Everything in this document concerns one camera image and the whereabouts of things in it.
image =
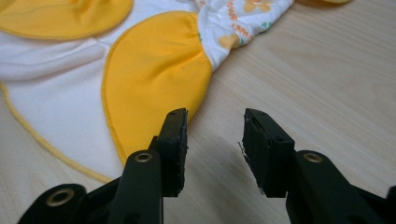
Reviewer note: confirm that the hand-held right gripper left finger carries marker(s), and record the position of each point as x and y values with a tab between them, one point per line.
169	155

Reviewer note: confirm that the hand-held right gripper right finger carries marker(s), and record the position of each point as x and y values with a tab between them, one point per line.
271	158

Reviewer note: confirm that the white and yellow baby garment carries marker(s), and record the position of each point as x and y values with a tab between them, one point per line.
93	77

